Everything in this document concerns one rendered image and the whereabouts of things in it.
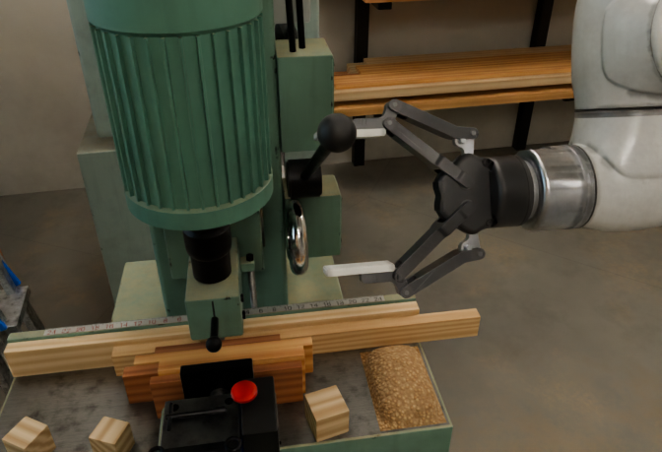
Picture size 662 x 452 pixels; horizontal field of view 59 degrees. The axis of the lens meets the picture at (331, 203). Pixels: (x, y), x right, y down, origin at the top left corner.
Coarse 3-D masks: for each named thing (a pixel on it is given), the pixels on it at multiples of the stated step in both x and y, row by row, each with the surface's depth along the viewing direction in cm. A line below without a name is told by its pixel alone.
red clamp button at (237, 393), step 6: (234, 384) 67; (240, 384) 67; (246, 384) 67; (252, 384) 67; (234, 390) 66; (240, 390) 66; (246, 390) 66; (252, 390) 66; (234, 396) 66; (240, 396) 65; (246, 396) 66; (252, 396) 66; (240, 402) 65; (246, 402) 65
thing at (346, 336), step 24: (456, 312) 90; (288, 336) 85; (312, 336) 86; (336, 336) 86; (360, 336) 87; (384, 336) 88; (408, 336) 89; (432, 336) 89; (456, 336) 90; (120, 360) 82
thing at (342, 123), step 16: (320, 128) 50; (336, 128) 49; (352, 128) 50; (320, 144) 51; (336, 144) 50; (352, 144) 51; (288, 160) 88; (304, 160) 88; (320, 160) 63; (288, 176) 86; (304, 176) 81; (320, 176) 86; (288, 192) 89; (304, 192) 87; (320, 192) 88
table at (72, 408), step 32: (352, 352) 88; (32, 384) 83; (64, 384) 83; (96, 384) 83; (320, 384) 83; (352, 384) 83; (0, 416) 78; (32, 416) 78; (64, 416) 78; (96, 416) 78; (128, 416) 78; (288, 416) 78; (352, 416) 78; (448, 416) 78; (0, 448) 74; (64, 448) 74; (288, 448) 74; (320, 448) 75; (352, 448) 76; (384, 448) 77; (416, 448) 78; (448, 448) 79
